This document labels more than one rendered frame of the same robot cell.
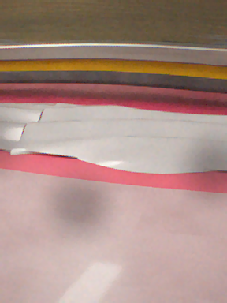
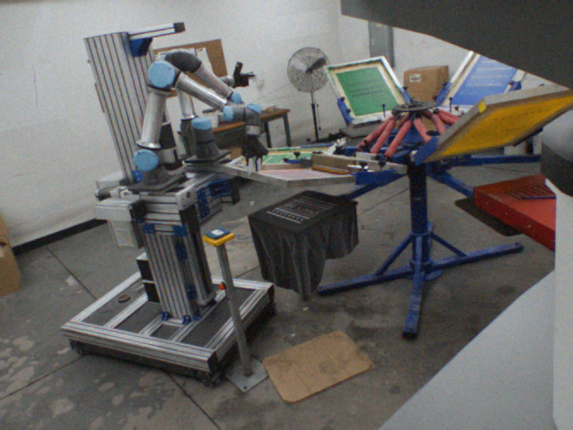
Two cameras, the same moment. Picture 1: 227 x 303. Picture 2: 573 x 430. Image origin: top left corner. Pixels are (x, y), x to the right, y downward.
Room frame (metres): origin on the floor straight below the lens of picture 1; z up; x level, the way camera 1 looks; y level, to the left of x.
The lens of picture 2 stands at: (-2.14, -1.09, 1.92)
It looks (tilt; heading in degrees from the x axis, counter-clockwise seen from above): 22 degrees down; 31
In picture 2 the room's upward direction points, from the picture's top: 9 degrees counter-clockwise
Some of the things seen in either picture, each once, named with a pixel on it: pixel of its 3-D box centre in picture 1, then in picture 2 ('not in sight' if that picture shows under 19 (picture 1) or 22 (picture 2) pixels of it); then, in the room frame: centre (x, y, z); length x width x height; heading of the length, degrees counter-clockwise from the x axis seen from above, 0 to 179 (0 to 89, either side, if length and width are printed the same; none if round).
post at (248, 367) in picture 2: not in sight; (234, 309); (-0.41, 0.41, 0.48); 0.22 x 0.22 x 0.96; 68
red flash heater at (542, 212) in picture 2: not in sight; (563, 207); (-0.08, -1.18, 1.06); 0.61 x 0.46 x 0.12; 38
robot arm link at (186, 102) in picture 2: not in sight; (184, 95); (0.12, 0.89, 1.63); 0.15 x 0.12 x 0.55; 68
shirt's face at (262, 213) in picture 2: not in sight; (302, 208); (0.01, 0.11, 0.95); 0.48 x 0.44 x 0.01; 158
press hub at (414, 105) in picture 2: not in sight; (418, 191); (1.04, -0.31, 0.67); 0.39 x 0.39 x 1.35
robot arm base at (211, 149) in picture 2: not in sight; (206, 147); (0.07, 0.76, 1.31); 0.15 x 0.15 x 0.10
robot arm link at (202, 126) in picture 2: not in sight; (202, 129); (0.07, 0.77, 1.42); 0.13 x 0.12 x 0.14; 68
